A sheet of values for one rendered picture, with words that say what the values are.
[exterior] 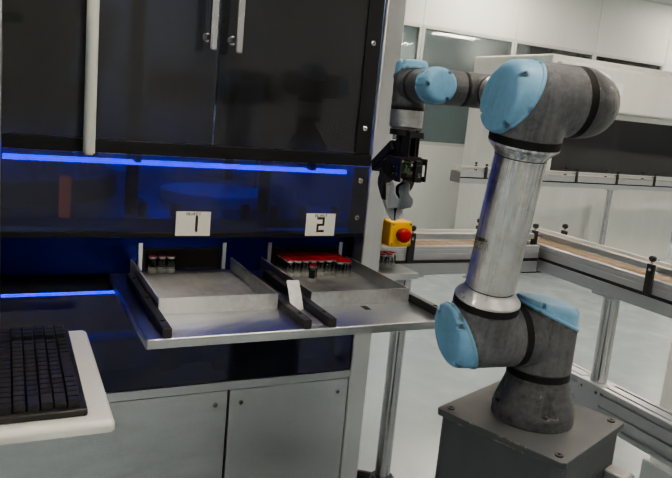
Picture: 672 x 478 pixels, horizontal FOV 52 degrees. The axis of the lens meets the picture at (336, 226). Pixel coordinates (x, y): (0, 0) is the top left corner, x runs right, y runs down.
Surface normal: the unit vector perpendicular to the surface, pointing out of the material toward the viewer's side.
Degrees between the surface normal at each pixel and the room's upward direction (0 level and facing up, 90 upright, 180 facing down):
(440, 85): 89
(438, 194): 90
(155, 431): 90
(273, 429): 90
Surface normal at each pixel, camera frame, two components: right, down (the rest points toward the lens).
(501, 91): -0.92, -0.15
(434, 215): 0.43, 0.19
